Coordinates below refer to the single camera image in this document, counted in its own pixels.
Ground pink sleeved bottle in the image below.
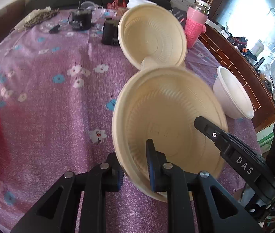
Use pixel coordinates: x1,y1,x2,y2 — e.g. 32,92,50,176
184,0,210,48

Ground white paper bowl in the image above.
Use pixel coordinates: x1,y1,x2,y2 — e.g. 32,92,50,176
213,66,254,120

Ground purple floral tablecloth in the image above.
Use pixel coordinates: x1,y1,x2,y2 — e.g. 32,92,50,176
0,11,137,232

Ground cream hinged clamshell bowl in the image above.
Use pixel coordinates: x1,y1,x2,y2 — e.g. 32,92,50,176
112,4,228,202

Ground black motor with wires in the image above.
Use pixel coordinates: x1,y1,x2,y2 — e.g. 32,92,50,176
69,2,93,31

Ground leopard print cloth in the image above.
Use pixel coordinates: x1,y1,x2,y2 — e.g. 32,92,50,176
24,9,60,30

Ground white cloth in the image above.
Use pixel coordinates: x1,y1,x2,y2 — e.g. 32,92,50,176
14,6,51,32

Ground red plastic bag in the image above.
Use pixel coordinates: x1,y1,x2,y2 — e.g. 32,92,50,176
107,0,127,10

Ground clear plastic lid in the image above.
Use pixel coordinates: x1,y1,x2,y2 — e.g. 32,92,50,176
81,1,100,10

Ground white plastic jar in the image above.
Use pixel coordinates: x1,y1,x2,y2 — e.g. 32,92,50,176
126,0,156,9

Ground wooden cabinet with mirror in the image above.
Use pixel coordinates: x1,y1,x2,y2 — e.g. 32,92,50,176
201,0,275,131

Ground black motor with wooden roller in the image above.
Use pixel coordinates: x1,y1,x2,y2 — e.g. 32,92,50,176
101,7,128,46

